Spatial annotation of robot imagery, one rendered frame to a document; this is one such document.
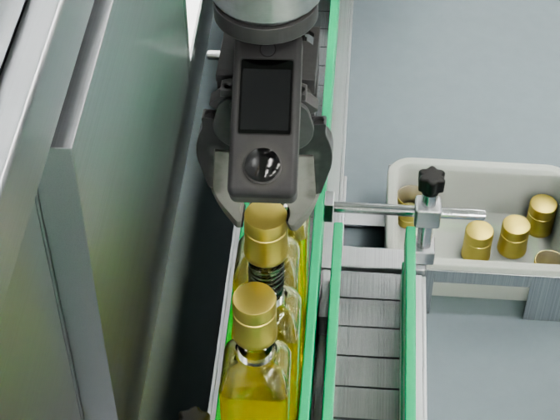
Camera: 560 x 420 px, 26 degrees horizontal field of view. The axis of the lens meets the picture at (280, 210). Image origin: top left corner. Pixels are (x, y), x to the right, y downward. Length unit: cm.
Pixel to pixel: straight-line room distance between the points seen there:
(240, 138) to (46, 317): 21
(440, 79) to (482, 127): 11
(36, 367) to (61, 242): 9
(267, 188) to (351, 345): 48
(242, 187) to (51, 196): 14
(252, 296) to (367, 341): 35
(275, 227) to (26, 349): 21
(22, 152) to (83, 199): 14
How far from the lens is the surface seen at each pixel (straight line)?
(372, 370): 124
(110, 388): 103
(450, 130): 168
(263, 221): 93
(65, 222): 87
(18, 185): 73
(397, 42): 182
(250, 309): 92
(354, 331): 126
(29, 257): 85
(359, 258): 132
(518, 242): 148
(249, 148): 81
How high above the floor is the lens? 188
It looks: 46 degrees down
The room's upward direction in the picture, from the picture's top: straight up
